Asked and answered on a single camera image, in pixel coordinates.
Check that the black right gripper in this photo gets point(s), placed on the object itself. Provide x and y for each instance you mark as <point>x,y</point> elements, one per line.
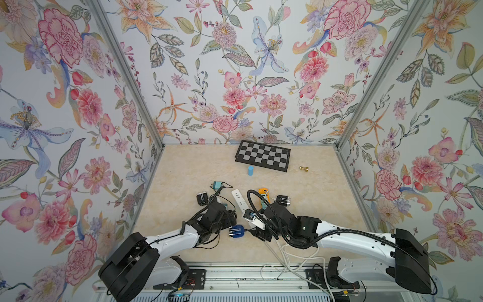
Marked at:
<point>261,234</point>

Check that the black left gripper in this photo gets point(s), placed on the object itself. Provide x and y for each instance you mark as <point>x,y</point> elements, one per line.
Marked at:
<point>228,221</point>

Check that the black electric shaver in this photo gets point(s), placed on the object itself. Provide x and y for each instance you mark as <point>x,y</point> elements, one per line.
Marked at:
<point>202,198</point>

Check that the teal usb charger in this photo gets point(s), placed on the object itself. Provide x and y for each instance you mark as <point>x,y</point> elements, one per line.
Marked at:
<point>217,185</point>

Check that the white power strip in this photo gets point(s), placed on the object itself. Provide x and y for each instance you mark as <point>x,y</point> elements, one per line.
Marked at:
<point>247,213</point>

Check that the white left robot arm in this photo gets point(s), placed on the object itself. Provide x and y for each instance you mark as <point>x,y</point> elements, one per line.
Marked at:
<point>141,262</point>

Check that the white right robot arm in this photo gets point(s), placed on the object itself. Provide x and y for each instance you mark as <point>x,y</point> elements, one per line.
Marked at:
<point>396,257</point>

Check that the orange power strip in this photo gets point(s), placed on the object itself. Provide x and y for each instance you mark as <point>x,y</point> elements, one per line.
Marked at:
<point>264,192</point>

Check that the black silver chessboard box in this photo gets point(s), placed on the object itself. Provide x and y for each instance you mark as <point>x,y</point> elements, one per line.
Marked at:
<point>263,155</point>

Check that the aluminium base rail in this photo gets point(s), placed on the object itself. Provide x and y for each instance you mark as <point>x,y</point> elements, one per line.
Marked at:
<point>269,283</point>

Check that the aluminium frame post left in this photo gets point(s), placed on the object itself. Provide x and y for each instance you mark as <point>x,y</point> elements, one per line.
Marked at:
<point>124,68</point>

